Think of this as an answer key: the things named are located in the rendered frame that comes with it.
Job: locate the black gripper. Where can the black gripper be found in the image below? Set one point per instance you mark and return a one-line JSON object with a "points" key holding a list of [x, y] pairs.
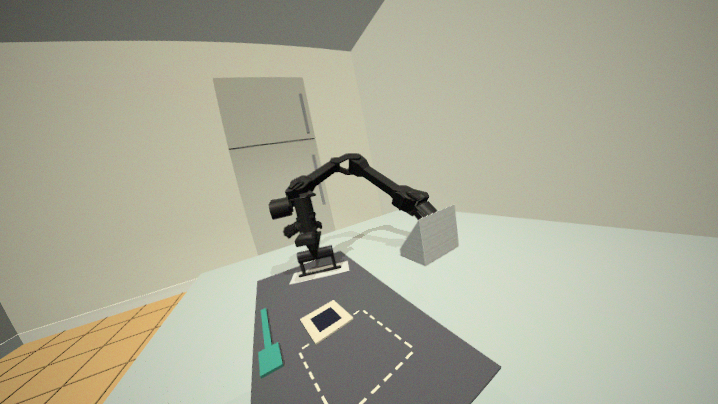
{"points": [[311, 237]]}

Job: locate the cream square tile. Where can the cream square tile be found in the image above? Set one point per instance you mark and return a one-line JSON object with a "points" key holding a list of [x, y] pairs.
{"points": [[323, 322]]}

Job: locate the teal flat spatula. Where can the teal flat spatula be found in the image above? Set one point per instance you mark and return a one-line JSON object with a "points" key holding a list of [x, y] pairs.
{"points": [[269, 359]]}

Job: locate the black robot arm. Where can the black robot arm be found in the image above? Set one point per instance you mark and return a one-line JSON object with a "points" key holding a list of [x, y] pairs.
{"points": [[301, 189]]}

